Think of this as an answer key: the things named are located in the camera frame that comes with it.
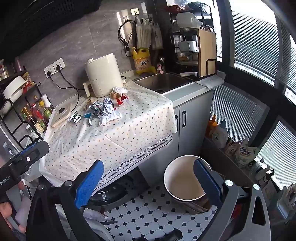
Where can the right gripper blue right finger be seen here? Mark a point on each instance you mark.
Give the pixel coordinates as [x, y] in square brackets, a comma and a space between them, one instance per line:
[210, 181]

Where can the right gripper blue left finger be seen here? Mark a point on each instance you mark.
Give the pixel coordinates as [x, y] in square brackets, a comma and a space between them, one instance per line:
[86, 182]

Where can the silver foil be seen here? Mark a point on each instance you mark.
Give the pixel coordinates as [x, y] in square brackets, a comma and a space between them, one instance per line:
[104, 107]

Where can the red carton piece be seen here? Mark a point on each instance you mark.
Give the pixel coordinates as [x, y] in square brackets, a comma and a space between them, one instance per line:
[120, 98]

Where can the white tissue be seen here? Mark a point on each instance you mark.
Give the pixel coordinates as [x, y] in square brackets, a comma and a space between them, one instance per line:
[120, 90]

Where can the blue white medicine box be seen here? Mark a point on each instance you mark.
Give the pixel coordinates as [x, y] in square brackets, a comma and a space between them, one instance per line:
[89, 117]

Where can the white blue paper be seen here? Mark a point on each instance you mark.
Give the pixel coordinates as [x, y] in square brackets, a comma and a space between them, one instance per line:
[105, 118]

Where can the brown paper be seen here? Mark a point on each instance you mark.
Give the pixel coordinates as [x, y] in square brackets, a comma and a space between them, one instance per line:
[113, 95]

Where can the white round trash bin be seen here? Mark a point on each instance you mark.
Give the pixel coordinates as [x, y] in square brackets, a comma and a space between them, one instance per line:
[180, 181]

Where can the person's left hand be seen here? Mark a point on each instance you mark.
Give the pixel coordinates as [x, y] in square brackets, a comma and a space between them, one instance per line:
[6, 210]

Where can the detergent refill pouch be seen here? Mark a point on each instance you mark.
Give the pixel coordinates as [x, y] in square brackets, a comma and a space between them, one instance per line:
[245, 154]

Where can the white laundry detergent bottle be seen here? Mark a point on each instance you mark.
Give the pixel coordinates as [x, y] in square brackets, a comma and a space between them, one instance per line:
[220, 135]

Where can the black spice rack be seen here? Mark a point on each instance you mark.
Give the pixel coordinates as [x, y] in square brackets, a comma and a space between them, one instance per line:
[22, 116]

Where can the orange spray bottle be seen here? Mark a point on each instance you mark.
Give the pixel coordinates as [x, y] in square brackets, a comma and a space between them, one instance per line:
[212, 124]

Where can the floral white tablecloth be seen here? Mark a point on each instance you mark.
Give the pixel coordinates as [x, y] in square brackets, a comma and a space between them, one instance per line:
[147, 124]

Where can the small foil wrapper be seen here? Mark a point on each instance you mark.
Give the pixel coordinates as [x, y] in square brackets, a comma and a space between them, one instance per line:
[75, 117]

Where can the white dish cloth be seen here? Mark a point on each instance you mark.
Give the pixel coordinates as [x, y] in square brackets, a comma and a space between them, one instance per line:
[213, 81]

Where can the stainless steel sink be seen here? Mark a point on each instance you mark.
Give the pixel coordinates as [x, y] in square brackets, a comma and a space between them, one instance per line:
[162, 83]

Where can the cream air fryer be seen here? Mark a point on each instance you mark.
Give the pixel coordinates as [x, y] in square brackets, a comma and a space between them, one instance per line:
[103, 75]

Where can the small pink bottle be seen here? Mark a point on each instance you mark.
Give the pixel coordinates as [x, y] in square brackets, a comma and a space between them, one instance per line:
[161, 66]

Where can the wooden cutting board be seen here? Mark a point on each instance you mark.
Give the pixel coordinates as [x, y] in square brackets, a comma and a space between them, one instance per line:
[207, 53]

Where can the yellow dish soap jug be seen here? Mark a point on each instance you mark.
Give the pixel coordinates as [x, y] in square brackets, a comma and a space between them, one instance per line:
[142, 61]

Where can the black dish rack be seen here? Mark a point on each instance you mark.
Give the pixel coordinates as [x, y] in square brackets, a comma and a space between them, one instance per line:
[185, 22]

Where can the hanging plastic bags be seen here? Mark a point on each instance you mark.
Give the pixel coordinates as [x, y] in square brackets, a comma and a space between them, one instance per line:
[148, 34]

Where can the grey cabinet with handles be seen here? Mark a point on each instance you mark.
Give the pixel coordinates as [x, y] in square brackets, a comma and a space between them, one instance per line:
[191, 118]

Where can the white wall socket pair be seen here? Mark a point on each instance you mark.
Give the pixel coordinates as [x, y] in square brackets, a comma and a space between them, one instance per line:
[54, 67]

